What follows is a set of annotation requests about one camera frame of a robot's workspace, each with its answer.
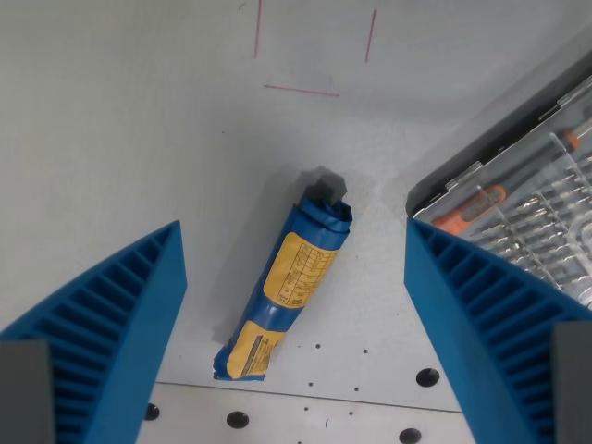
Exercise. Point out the blue and yellow rolled bag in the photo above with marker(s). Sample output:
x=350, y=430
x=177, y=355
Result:
x=287, y=282

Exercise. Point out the metal base plate with holes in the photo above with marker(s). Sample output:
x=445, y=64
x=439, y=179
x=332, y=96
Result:
x=300, y=414

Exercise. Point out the clear lid screwdriver bit case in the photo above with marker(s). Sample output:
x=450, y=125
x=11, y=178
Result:
x=522, y=194

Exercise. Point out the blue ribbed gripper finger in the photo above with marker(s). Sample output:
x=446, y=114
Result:
x=485, y=314
x=106, y=314

